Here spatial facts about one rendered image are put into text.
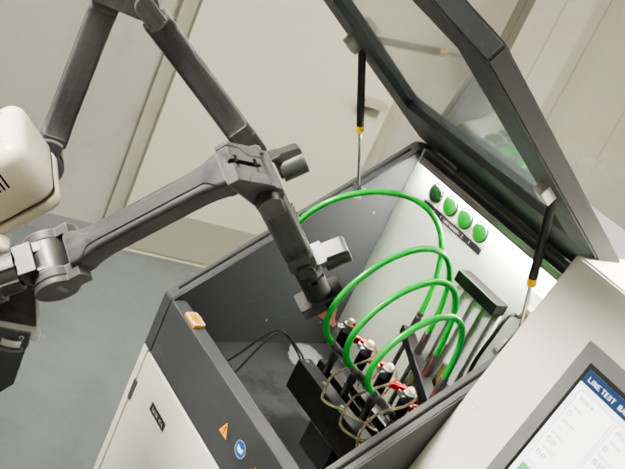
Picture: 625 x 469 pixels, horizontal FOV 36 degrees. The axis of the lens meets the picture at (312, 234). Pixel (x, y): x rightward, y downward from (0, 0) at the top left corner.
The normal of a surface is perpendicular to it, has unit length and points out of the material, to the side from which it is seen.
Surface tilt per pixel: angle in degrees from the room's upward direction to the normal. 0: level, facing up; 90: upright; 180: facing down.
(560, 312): 76
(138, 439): 90
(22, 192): 90
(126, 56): 90
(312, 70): 90
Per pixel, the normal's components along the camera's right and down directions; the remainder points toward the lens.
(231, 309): 0.49, 0.54
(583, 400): -0.66, -0.29
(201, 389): -0.78, -0.08
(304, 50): 0.26, 0.50
